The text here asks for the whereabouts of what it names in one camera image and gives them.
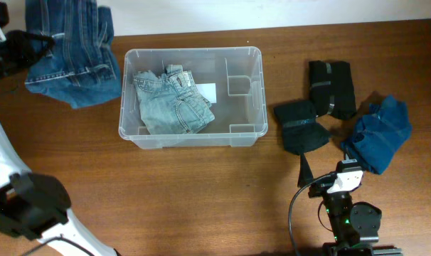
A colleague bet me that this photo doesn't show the dark blue jeans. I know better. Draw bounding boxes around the dark blue jeans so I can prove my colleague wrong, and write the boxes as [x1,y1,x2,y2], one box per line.
[25,0,122,109]

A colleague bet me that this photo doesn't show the light blue jeans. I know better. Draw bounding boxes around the light blue jeans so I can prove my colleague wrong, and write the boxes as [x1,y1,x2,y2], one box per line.
[133,64,215,135]

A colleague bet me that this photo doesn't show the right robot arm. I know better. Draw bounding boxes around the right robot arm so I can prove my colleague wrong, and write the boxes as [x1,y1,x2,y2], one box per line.
[297,154,382,256]

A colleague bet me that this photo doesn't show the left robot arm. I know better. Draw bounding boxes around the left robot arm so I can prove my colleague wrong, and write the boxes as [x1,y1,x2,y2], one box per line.
[0,31,119,256]

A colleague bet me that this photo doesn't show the black folded garment, lower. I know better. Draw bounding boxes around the black folded garment, lower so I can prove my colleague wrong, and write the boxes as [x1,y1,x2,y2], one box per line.
[274,100,331,155]

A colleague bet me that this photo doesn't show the black folded garment,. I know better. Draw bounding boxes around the black folded garment, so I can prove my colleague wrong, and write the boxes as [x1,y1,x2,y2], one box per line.
[309,60,357,120]
[274,100,331,155]

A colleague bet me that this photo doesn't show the blue folded shirt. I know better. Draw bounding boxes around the blue folded shirt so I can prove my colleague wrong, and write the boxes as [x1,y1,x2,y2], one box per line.
[341,95,413,175]

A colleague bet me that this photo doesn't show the black folded garment, upper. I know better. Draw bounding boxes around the black folded garment, upper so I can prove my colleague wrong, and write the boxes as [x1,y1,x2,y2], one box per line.
[309,60,357,120]

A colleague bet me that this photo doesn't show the white label in bin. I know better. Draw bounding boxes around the white label in bin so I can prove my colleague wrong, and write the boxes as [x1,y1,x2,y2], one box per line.
[196,83,217,103]

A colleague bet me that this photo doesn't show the clear plastic storage bin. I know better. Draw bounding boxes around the clear plastic storage bin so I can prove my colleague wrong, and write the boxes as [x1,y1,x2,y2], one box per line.
[119,46,268,149]

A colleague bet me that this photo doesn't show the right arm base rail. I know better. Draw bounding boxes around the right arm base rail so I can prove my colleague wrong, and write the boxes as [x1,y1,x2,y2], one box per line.
[322,243,404,256]

